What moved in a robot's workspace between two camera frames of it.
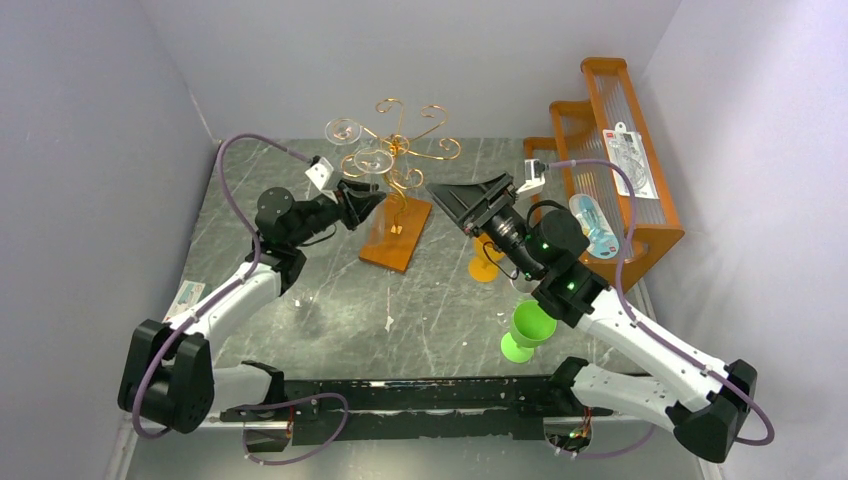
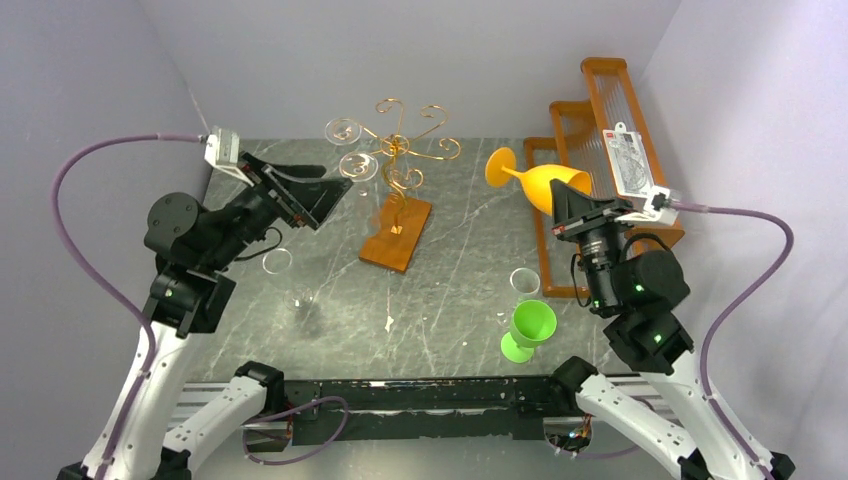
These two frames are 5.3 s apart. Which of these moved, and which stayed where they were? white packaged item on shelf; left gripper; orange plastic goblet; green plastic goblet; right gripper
Moved: orange plastic goblet; right gripper; left gripper
Stayed: green plastic goblet; white packaged item on shelf
